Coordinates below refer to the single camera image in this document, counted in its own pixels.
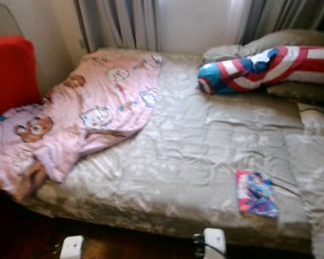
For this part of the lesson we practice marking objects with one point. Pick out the bed with grey floral sheet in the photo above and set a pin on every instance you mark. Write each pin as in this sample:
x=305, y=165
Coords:
x=183, y=145

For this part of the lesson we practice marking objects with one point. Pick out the plain grey pillow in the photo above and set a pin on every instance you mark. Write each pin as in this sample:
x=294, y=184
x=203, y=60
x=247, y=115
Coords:
x=275, y=42

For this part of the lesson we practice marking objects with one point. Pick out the large red fabric cushion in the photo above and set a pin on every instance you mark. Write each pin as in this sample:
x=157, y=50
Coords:
x=11, y=73

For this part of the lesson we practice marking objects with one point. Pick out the large grey floral pillow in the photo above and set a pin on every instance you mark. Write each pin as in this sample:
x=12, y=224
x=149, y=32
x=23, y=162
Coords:
x=310, y=178

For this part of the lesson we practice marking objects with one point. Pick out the grey curtain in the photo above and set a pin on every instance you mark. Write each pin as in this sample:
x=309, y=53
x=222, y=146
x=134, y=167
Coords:
x=286, y=19
x=119, y=24

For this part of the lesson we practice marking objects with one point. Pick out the colourful manga book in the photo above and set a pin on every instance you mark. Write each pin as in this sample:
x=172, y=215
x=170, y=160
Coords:
x=256, y=193

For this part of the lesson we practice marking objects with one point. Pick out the pink cartoon bear blanket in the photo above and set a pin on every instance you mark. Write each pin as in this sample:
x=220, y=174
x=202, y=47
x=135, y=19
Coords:
x=75, y=118

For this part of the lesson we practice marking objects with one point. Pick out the red white blue striped pillow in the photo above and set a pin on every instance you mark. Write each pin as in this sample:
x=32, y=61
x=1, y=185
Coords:
x=264, y=69

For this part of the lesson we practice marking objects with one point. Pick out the small white pillow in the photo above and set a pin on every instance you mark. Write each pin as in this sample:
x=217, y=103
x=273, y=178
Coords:
x=316, y=120

